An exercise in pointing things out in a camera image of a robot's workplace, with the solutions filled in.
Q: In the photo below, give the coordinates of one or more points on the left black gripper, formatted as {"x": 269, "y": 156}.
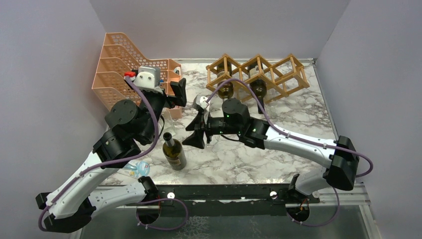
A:
{"x": 179, "y": 98}

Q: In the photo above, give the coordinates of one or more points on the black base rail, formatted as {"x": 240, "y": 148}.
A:
{"x": 224, "y": 200}

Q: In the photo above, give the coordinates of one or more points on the green wine bottle back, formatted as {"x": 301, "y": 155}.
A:
{"x": 258, "y": 86}

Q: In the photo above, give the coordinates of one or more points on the orange plastic file organizer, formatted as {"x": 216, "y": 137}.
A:
{"x": 119, "y": 55}

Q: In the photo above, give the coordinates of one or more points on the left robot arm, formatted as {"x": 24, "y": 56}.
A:
{"x": 73, "y": 205}

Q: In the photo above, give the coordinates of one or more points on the green wine bottle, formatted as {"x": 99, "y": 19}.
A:
{"x": 226, "y": 91}
{"x": 258, "y": 86}
{"x": 174, "y": 153}

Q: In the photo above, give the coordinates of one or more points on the round clear glass bottle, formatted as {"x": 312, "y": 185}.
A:
{"x": 168, "y": 122}

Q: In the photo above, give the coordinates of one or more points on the plastic water bottle blue label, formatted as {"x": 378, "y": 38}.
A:
{"x": 136, "y": 170}

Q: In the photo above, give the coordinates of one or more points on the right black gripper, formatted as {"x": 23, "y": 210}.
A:
{"x": 198, "y": 124}

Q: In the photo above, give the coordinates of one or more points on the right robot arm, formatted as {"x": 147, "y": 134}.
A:
{"x": 338, "y": 163}

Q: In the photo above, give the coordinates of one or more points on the wooden wine rack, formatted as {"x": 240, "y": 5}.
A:
{"x": 281, "y": 79}

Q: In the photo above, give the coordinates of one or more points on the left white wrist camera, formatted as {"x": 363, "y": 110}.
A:
{"x": 145, "y": 78}

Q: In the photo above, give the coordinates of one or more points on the green wine bottle front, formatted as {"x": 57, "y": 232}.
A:
{"x": 174, "y": 153}

